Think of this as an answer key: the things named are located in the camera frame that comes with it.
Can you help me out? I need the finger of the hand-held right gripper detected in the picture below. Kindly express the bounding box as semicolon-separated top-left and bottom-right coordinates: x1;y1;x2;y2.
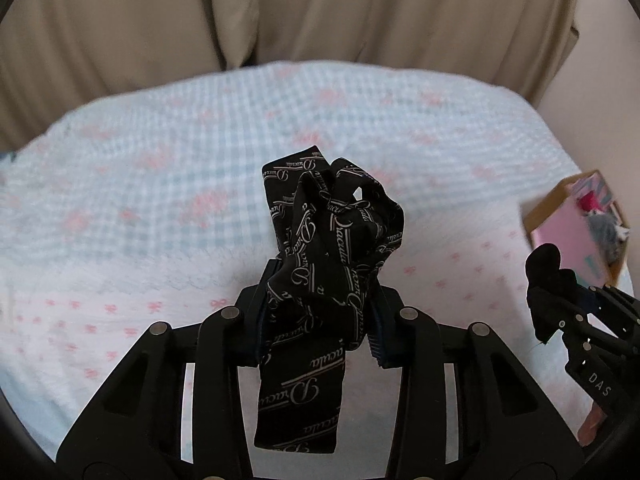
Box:
530;285;603;358
575;283;640;343

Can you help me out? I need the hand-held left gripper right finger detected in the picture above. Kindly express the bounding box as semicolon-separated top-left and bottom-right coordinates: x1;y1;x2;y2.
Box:
366;284;586;480

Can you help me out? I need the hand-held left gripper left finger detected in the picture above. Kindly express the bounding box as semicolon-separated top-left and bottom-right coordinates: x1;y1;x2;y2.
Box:
56;284;268;480

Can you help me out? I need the black sock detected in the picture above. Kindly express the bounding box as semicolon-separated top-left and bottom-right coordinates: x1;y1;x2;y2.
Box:
524;243;579;344

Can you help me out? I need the grey sock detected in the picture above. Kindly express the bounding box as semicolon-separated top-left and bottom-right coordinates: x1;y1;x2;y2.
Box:
586;211;623;267

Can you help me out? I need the pink cardboard box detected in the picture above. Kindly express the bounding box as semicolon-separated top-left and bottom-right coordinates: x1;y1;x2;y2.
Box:
519;169;632;287

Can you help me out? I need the black patterned scarf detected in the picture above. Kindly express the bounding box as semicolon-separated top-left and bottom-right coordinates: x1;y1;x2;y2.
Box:
253;144;405;454

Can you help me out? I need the person's right hand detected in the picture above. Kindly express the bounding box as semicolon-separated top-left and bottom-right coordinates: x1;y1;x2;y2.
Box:
578;406;609;445

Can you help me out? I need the light blue checked blanket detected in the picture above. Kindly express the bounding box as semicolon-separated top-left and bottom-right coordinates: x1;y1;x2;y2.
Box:
0;60;621;466

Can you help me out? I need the beige curtain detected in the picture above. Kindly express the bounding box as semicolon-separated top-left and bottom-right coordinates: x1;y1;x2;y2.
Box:
0;0;583;153

